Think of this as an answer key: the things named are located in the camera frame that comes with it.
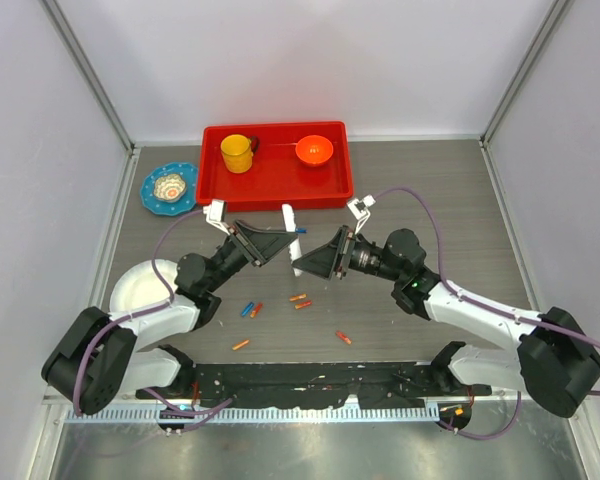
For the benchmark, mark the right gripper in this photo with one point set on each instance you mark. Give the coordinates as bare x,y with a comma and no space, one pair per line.
333,257

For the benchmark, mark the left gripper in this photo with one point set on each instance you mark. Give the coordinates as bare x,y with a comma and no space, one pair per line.
259,245

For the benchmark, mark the white remote control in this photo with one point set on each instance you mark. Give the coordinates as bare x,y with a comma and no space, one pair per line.
290,227

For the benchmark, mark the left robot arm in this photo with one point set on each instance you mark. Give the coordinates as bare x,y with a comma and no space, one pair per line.
104,354

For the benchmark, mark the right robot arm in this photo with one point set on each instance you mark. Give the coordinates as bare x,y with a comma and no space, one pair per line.
542,355

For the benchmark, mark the orange battery upper middle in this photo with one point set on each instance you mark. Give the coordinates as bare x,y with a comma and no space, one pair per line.
297,297

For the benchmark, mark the orange battery lower middle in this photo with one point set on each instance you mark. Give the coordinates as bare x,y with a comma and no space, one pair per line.
302,305

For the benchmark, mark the orange battery beside blue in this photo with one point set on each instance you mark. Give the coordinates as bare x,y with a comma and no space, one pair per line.
254,312

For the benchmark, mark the orange battery right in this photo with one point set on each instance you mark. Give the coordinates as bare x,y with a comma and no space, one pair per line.
343,337

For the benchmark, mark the red plastic tray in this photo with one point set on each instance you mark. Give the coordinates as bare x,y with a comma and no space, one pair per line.
277,175

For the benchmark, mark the yellow mug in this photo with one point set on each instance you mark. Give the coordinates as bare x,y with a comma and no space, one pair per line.
238,151

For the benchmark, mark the orange battery front left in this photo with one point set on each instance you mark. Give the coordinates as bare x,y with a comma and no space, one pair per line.
240,345

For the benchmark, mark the blue dotted plate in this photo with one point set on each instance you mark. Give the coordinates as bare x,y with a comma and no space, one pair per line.
185,204

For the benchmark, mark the small patterned bowl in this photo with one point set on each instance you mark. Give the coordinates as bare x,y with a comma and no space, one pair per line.
169,188

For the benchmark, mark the orange bowl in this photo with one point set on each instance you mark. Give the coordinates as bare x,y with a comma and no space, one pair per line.
314,150

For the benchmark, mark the white paper plate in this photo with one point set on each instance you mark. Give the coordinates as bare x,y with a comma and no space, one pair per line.
137,288

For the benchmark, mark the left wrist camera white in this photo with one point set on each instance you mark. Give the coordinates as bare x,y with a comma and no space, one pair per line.
215,216

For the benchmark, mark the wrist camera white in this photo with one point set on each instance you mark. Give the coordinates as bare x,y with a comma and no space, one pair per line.
360,209
215,216

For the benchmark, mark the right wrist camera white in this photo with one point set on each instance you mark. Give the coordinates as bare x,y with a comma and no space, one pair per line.
360,209

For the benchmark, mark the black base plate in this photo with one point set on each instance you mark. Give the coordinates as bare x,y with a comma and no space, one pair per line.
316,386

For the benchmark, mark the white slotted cable duct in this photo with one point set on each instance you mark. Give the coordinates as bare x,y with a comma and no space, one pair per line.
348,413

